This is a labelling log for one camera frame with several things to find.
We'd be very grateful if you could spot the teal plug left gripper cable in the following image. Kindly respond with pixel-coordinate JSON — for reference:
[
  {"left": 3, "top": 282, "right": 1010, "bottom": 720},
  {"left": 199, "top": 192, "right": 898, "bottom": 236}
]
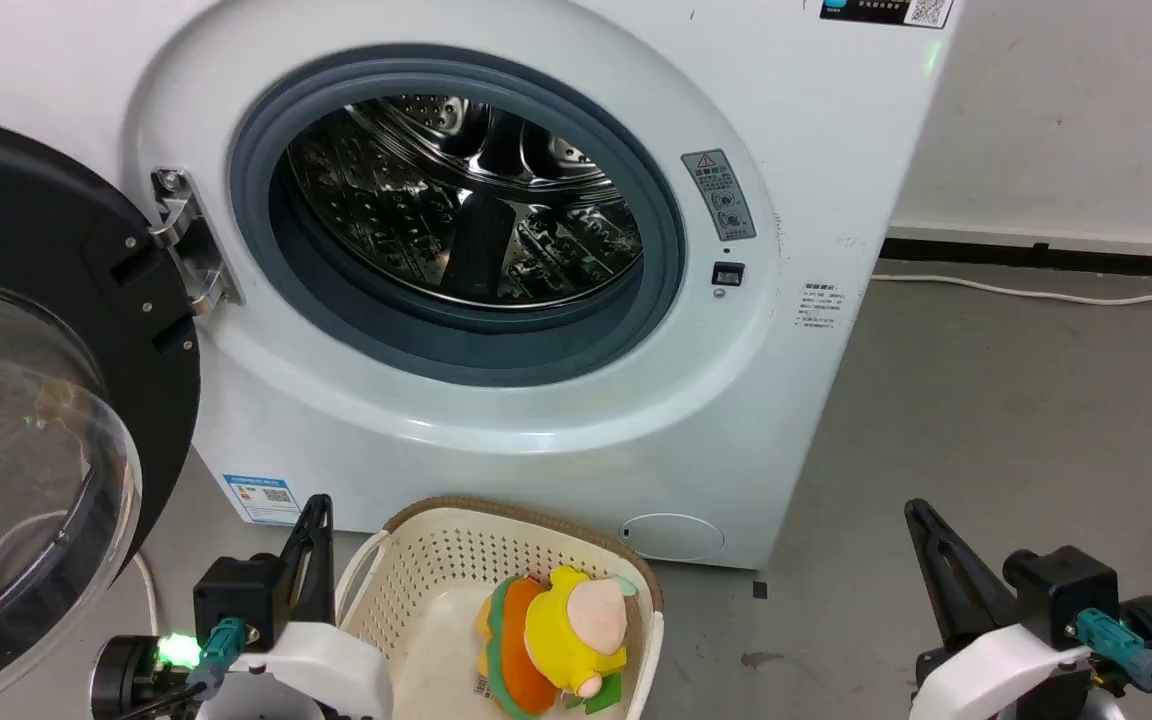
[{"left": 116, "top": 616, "right": 249, "bottom": 720}]

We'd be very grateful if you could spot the round drain filter cover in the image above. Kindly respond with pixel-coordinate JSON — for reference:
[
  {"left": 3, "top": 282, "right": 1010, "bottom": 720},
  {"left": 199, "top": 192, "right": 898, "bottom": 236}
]
[{"left": 620, "top": 513, "right": 727, "bottom": 562}]

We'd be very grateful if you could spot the orange green plush toy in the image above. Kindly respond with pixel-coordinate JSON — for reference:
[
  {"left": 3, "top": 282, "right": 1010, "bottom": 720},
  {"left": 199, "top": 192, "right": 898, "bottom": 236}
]
[{"left": 475, "top": 575, "right": 625, "bottom": 719}]

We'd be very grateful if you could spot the cream plastic laundry basket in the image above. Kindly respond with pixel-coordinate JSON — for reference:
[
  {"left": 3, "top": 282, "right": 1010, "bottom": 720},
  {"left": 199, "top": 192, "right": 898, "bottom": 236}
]
[{"left": 335, "top": 496, "right": 665, "bottom": 720}]

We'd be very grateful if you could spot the white floor cable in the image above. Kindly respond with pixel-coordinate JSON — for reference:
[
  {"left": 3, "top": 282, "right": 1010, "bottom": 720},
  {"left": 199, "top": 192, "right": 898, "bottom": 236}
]
[{"left": 870, "top": 273, "right": 1152, "bottom": 306}]

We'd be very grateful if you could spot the thin white hose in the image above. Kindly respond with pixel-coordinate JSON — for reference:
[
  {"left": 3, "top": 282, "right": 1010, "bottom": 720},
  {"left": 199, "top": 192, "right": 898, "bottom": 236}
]
[{"left": 132, "top": 550, "right": 159, "bottom": 637}]

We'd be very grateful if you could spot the grey rubber door gasket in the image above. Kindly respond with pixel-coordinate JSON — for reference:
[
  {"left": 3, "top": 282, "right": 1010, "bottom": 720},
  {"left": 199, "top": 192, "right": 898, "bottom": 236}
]
[{"left": 228, "top": 44, "right": 687, "bottom": 389}]

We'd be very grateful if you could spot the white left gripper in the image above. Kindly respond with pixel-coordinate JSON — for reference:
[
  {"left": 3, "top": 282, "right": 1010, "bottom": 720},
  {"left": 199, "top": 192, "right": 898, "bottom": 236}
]
[{"left": 198, "top": 494, "right": 394, "bottom": 720}]

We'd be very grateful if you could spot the yellow plush doll toy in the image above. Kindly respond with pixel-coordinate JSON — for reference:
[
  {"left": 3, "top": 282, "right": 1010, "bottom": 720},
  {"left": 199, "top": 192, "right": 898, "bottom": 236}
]
[{"left": 523, "top": 565, "right": 640, "bottom": 700}]

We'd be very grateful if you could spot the white front-load washing machine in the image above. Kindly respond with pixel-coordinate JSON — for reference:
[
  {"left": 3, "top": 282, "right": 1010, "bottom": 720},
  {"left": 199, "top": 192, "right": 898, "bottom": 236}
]
[{"left": 0, "top": 0, "right": 965, "bottom": 571}]

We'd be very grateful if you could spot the chrome door hinge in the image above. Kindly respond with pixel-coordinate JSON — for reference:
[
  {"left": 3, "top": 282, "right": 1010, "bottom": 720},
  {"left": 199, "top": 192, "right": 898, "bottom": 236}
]
[{"left": 149, "top": 167, "right": 243, "bottom": 319}]

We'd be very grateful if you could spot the black QR code label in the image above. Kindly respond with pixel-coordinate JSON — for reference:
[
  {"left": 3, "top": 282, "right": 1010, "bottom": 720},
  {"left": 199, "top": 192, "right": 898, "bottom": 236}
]
[{"left": 820, "top": 0, "right": 955, "bottom": 30}]

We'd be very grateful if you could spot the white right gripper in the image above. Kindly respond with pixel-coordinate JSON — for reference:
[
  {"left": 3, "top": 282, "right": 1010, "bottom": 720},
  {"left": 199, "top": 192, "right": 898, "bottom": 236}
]
[{"left": 903, "top": 498, "right": 1095, "bottom": 720}]

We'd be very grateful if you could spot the stainless steel washer drum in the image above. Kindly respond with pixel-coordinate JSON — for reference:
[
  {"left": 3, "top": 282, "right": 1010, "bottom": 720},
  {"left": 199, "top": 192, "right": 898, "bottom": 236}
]
[{"left": 285, "top": 94, "right": 645, "bottom": 310}]

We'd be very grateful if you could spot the grey warning sticker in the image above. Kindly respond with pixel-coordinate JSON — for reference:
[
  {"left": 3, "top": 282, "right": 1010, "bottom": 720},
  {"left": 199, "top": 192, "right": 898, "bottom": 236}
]
[{"left": 680, "top": 149, "right": 758, "bottom": 242}]

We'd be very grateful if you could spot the blue energy label sticker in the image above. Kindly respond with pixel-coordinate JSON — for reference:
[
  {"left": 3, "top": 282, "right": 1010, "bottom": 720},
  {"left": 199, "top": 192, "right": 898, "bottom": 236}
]
[{"left": 223, "top": 473, "right": 303, "bottom": 527}]

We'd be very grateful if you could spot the black round washer door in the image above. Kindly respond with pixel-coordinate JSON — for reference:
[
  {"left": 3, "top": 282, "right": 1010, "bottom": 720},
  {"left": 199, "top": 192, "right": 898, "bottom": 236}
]
[{"left": 0, "top": 113, "right": 203, "bottom": 718}]

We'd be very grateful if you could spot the black baseboard strip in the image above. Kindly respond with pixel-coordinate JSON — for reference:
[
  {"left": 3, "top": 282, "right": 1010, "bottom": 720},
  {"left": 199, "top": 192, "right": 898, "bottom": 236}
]
[{"left": 880, "top": 237, "right": 1152, "bottom": 282}]

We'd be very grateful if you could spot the teal plug right gripper cable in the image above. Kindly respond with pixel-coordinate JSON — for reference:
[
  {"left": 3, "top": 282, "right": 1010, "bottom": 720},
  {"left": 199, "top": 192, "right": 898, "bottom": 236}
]
[{"left": 1074, "top": 607, "right": 1152, "bottom": 720}]

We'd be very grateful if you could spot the teal plug gripper cable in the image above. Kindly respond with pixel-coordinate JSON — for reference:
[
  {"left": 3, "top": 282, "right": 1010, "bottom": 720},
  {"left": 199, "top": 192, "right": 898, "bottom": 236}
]
[
  {"left": 116, "top": 616, "right": 249, "bottom": 720},
  {"left": 1074, "top": 607, "right": 1152, "bottom": 720}
]

